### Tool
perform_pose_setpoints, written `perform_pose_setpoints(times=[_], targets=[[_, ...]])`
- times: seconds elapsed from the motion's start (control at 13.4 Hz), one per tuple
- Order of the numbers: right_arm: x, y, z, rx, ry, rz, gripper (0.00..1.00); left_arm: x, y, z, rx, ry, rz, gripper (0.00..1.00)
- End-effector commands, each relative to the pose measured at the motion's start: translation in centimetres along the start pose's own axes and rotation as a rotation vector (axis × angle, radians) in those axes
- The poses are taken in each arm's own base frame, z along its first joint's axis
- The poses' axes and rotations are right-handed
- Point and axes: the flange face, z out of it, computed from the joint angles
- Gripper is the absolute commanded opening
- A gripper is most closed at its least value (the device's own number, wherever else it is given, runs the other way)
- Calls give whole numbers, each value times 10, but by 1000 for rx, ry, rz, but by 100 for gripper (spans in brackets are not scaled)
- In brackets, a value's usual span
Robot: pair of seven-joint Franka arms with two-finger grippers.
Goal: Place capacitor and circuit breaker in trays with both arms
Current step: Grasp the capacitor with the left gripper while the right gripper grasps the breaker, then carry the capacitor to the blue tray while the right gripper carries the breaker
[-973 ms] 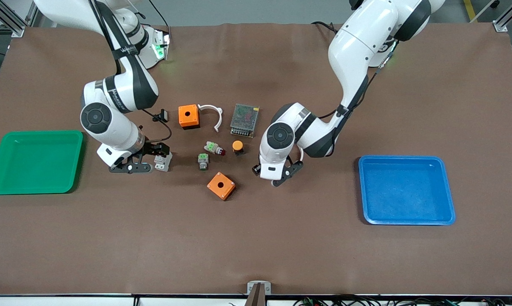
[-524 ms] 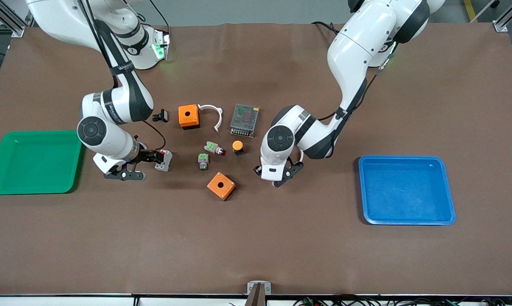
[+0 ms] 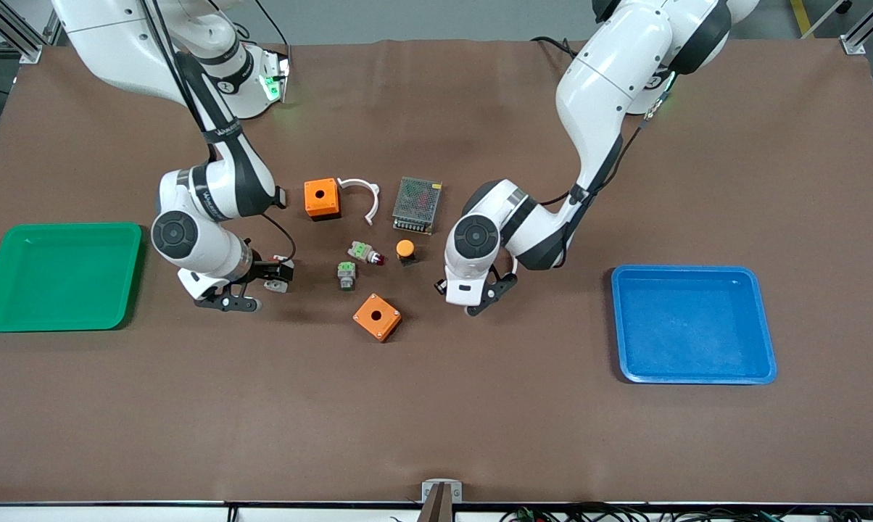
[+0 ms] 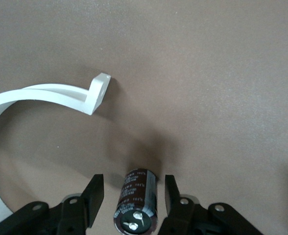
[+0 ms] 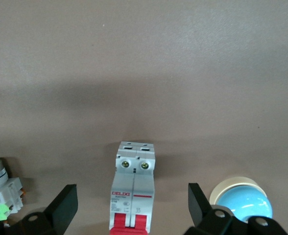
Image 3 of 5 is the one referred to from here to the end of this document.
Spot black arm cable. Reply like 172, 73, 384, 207
141, 0, 297, 263
534, 69, 674, 209

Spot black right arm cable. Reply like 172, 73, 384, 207
141, 0, 297, 263

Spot metal mesh power supply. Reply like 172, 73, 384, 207
392, 176, 443, 236

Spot grey metal table bracket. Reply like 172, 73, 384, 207
421, 479, 463, 522

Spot orange button box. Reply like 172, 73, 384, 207
304, 178, 342, 221
352, 293, 402, 343

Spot grey red circuit breaker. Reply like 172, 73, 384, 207
264, 254, 292, 294

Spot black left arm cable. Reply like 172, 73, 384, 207
534, 69, 674, 209

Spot black right base cable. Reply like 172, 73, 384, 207
253, 0, 293, 50

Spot blue plastic tray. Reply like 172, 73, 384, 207
611, 265, 778, 385

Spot black base cable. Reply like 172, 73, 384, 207
531, 36, 579, 60
253, 0, 293, 50

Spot aluminium frame post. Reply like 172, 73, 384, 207
0, 0, 64, 65
799, 0, 873, 56

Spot brown table mat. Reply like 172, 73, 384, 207
0, 38, 873, 505

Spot red indicator lamp green body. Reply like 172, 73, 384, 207
347, 241, 385, 266

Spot small white curved clip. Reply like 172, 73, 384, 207
337, 178, 381, 227

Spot black left base cable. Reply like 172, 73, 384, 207
531, 36, 579, 60

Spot green plastic tray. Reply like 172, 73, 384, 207
0, 222, 143, 334

